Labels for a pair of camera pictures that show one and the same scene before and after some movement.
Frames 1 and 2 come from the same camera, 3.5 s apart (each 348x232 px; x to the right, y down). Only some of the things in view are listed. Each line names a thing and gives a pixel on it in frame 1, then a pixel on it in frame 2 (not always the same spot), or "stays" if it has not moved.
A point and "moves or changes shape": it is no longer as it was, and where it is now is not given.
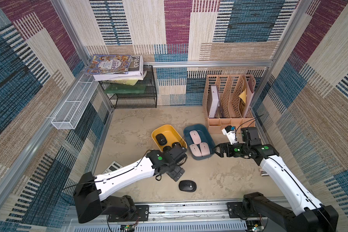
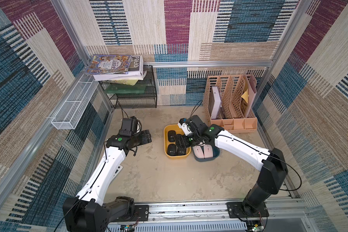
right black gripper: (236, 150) -> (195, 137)
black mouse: (187, 186) -> (180, 141)
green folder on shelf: (123, 89) stays
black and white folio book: (136, 72) stays
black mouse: (166, 149) moves or changes shape
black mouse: (161, 139) -> (171, 136)
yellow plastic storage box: (172, 136) moves or changes shape
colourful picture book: (109, 64) stays
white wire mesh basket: (69, 113) stays
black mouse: (176, 145) moves or changes shape
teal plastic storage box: (199, 141) moves or changes shape
